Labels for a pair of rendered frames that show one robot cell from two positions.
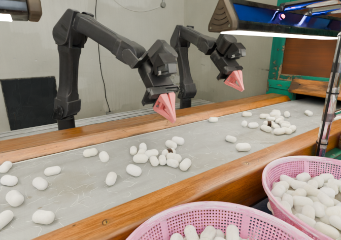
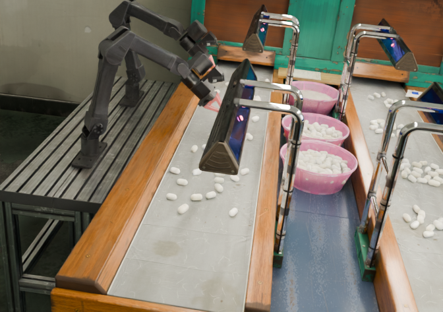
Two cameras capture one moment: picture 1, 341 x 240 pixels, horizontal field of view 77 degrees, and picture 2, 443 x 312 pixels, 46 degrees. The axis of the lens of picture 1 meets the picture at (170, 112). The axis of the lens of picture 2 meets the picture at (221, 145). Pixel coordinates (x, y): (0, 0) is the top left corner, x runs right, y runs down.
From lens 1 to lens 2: 1.63 m
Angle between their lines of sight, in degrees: 49
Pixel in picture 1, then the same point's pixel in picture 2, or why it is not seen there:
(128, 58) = (182, 70)
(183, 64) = not seen: hidden behind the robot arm
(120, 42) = (175, 58)
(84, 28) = (140, 47)
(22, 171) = (184, 169)
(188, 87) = (140, 71)
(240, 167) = (274, 128)
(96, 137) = (175, 140)
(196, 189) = (275, 142)
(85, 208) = (246, 165)
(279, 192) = not seen: hidden behind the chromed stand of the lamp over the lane
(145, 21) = not seen: outside the picture
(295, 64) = (216, 29)
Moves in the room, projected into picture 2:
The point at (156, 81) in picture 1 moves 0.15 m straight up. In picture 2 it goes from (209, 86) to (212, 46)
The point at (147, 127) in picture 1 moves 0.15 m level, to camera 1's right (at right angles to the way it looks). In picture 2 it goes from (183, 123) to (209, 113)
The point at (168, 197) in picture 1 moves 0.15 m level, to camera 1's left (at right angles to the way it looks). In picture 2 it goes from (272, 148) to (246, 160)
